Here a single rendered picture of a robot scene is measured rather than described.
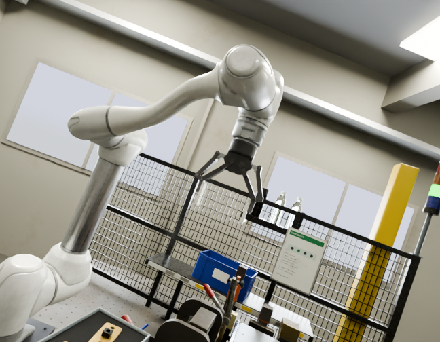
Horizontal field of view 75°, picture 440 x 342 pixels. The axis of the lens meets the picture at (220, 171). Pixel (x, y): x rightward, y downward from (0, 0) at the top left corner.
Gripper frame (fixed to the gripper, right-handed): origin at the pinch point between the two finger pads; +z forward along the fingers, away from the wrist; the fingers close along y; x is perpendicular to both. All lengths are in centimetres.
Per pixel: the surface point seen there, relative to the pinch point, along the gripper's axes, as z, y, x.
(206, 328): 27.3, 8.3, -6.1
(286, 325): 40, 36, 59
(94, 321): 30.1, -13.1, -20.4
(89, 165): 24, -190, 204
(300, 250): 11, 34, 90
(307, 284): 27, 43, 90
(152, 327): 38.1, -6.8, 3.0
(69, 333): 30.1, -13.9, -27.1
